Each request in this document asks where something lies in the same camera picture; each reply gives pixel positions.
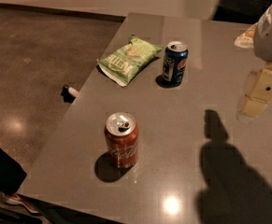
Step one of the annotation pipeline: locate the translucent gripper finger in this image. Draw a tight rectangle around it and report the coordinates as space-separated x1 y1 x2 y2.
236 95 268 123
244 70 259 95

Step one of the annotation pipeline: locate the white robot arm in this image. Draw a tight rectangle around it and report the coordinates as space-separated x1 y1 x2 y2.
235 4 272 123

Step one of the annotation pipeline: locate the blue pepsi can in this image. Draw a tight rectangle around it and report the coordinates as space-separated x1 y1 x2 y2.
162 41 189 86

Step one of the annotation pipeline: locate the red coca-cola can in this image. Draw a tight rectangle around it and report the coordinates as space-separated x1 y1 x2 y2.
104 112 138 169

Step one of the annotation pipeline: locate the small snack package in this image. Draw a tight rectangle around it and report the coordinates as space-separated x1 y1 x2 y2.
234 23 257 49

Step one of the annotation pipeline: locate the green chip bag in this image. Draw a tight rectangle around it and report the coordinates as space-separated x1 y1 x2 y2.
98 35 163 87

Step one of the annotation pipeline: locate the small object on floor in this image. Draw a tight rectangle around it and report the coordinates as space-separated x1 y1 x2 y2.
63 85 79 98

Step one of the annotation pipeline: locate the red and white shoe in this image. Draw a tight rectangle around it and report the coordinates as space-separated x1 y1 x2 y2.
3 193 38 214

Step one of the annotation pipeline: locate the dark trouser leg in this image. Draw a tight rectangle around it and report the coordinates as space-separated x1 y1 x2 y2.
0 148 27 196

